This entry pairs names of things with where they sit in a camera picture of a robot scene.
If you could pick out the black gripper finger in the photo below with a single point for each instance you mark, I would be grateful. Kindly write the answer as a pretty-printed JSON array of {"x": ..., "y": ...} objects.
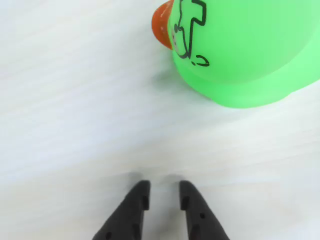
[
  {"x": 197, "y": 217},
  {"x": 127, "y": 215}
]

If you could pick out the green rubber duck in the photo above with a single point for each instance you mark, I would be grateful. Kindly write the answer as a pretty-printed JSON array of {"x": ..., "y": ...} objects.
[{"x": 240, "y": 50}]

